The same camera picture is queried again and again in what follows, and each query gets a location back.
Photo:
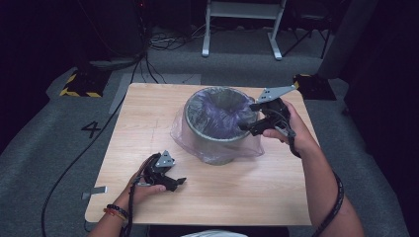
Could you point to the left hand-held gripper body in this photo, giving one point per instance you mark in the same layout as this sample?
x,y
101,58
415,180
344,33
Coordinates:
x,y
161,169

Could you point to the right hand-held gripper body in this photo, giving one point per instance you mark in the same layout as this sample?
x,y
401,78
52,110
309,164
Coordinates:
x,y
276,112

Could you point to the purple plastic bag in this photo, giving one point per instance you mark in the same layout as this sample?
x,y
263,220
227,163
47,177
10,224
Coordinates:
x,y
217,112

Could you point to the green plastic bin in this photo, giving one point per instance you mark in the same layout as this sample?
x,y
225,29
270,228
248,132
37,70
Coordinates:
x,y
214,149

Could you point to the person's right hand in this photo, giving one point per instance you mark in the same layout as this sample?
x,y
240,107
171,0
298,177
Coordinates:
x,y
301,135

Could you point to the person's left hand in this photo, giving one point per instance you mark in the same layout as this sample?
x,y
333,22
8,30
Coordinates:
x,y
135,196

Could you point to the black yellow striped base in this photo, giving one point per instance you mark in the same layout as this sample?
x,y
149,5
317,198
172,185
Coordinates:
x,y
314,87
84,86

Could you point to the person's white clothing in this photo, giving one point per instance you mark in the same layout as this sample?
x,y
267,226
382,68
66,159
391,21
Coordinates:
x,y
214,234

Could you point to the grey tape strip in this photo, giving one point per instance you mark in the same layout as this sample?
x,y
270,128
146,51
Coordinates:
x,y
95,191

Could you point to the black tripod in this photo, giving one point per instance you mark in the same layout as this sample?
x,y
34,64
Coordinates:
x,y
309,31

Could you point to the grey pillar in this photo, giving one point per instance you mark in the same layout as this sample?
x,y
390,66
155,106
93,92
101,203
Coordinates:
x,y
346,36

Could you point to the white metal stand frame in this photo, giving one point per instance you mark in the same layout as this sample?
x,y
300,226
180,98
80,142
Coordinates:
x,y
242,10

